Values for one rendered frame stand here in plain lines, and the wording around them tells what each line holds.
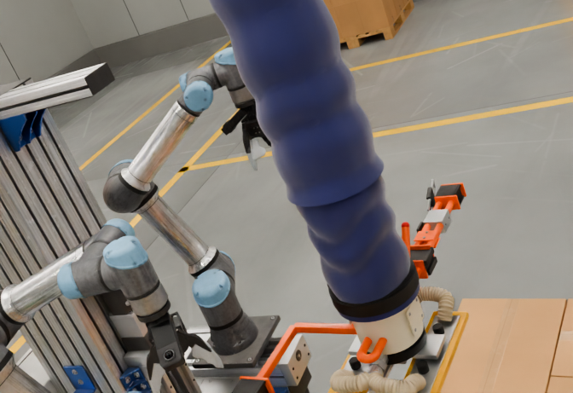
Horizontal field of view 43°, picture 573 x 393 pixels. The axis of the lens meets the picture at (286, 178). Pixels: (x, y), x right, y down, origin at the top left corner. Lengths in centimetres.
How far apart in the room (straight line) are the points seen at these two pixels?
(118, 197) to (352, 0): 686
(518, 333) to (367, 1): 636
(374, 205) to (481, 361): 115
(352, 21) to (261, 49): 733
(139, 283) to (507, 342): 162
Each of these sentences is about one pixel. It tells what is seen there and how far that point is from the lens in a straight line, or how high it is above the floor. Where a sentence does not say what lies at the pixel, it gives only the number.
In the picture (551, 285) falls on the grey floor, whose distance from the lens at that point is 387.
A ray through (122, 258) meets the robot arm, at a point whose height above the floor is 174.
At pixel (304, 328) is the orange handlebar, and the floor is 119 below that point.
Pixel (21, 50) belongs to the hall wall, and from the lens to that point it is 1294.
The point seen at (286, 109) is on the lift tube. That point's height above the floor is 184.
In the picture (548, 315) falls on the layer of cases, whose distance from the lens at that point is 281.
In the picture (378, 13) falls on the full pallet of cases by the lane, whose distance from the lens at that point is 869.
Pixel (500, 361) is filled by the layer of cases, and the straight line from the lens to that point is 267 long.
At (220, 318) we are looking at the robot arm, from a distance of 223.
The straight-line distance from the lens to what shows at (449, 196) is 231.
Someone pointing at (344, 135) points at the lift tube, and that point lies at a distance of 156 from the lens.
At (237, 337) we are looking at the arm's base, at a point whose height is 108.
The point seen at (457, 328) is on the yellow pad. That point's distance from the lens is 199.
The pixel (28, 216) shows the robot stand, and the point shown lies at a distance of 190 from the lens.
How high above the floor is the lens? 230
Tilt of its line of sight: 23 degrees down
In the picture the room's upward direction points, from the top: 22 degrees counter-clockwise
